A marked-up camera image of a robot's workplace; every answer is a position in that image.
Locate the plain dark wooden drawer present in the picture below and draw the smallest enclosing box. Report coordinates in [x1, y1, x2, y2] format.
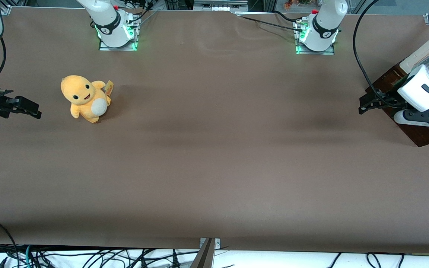
[365, 74, 429, 148]

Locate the white embossed cabinet panel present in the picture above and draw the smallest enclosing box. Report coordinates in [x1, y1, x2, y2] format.
[400, 37, 429, 74]

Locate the yellow plush toy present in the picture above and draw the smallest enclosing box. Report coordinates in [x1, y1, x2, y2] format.
[60, 75, 114, 124]

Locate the brown table cover sheet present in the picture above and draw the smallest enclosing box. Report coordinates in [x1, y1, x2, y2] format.
[0, 7, 429, 255]

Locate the grey metal beam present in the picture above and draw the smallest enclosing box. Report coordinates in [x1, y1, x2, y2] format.
[190, 238, 216, 268]

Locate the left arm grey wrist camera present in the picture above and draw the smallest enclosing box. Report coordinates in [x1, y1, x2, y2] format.
[393, 109, 429, 129]

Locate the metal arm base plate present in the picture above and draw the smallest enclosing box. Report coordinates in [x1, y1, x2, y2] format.
[98, 37, 138, 51]
[295, 44, 335, 55]

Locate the aluminium frame rack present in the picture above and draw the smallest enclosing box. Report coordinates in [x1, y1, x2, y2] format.
[193, 0, 249, 12]

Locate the small metal bracket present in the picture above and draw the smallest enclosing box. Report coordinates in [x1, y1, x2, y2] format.
[199, 237, 221, 249]

